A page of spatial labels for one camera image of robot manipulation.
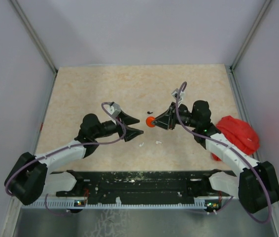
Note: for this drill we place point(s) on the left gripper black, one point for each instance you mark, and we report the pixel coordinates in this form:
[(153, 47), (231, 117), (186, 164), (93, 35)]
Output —
[(126, 119)]

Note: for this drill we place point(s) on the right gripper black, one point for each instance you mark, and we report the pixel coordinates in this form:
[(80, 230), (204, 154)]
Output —
[(167, 120)]

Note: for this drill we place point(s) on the orange earbud charging case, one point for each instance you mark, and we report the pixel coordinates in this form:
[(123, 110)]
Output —
[(150, 121)]

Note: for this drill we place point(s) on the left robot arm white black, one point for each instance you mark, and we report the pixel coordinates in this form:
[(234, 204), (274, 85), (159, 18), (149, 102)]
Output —
[(35, 176)]

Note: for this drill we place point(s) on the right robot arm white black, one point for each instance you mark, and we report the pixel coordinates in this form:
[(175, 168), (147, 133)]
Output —
[(253, 183)]

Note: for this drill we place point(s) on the red cloth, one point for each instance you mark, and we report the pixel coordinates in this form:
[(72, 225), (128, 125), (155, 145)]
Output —
[(240, 134)]

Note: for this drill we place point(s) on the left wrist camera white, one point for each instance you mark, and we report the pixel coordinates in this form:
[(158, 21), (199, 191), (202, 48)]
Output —
[(114, 110)]

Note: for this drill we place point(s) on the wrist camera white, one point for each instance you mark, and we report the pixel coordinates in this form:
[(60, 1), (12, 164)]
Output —
[(114, 110), (177, 94)]

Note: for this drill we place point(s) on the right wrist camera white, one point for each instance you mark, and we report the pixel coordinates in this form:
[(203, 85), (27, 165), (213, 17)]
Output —
[(177, 94)]

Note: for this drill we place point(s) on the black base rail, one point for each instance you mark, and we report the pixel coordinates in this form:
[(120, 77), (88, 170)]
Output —
[(140, 187)]

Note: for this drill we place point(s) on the white cable duct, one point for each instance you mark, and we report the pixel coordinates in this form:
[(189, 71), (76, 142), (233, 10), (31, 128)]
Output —
[(69, 203)]

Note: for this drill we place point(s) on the left aluminium frame post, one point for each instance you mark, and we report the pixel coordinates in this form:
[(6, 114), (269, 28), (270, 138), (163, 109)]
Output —
[(33, 35)]

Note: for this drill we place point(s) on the aluminium frame post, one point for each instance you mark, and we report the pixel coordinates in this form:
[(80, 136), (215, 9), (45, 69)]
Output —
[(33, 35), (251, 33)]

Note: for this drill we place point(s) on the right aluminium frame post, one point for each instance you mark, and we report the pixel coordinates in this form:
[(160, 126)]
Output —
[(251, 33)]

